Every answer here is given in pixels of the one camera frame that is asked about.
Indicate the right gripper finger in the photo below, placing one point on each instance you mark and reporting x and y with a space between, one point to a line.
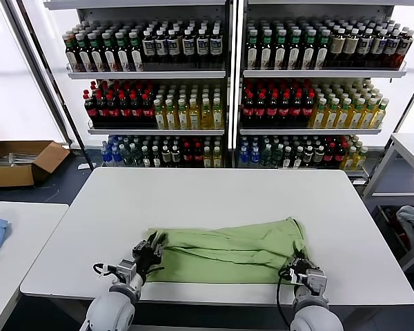
286 270
308 265

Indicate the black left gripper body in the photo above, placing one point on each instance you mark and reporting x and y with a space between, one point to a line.
146 262

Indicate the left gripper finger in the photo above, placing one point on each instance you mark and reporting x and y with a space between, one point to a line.
160 246
143 248

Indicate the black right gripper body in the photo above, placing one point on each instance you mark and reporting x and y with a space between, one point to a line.
300 267

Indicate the light green polo shirt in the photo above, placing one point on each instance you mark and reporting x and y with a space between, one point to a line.
227 248

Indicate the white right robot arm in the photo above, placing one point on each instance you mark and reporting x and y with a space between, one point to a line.
314 317

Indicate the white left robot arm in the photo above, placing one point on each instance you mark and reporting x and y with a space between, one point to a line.
110 310

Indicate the red cap cola bottle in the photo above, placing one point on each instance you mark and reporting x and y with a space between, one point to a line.
284 110
136 111
197 155
248 110
260 110
147 111
272 110
308 110
187 155
89 110
112 111
101 111
328 157
338 157
296 110
124 111

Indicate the dark red cloth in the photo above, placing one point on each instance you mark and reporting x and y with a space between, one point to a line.
398 227

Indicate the blue water bottle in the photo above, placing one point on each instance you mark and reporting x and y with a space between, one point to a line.
243 157
105 155
115 155
254 157

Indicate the white pole foot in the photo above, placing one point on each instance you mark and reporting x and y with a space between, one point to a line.
83 166

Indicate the open cardboard box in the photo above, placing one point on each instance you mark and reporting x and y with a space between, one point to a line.
10 176

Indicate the clear plastic packets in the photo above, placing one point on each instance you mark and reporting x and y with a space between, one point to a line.
20 159

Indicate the grey shelf unit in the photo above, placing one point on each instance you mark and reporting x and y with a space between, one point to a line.
314 73
141 74

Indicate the dark bottle green neck label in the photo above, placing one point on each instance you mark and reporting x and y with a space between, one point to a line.
123 57
72 55
266 53
280 53
322 53
309 53
97 57
295 53
252 53
110 57
84 57
136 57

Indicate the dark bottle white blue label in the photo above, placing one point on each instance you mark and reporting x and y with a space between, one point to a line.
378 45
188 46
405 45
172 46
364 45
161 46
392 45
216 46
148 46
202 46

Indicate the dark bottle beige label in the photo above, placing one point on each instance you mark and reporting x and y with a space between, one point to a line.
351 45
337 45

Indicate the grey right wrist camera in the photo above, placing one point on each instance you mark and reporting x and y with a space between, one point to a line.
316 281

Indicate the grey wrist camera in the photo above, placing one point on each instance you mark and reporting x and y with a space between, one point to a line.
126 269
316 281

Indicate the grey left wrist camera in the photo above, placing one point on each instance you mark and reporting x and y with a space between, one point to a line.
126 269

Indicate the white frame side table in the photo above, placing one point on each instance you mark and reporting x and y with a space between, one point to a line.
410 145

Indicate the thin dark frame pole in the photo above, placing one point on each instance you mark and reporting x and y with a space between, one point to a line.
406 107

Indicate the black slanted frame pole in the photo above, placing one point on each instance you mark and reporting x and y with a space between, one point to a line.
49 70

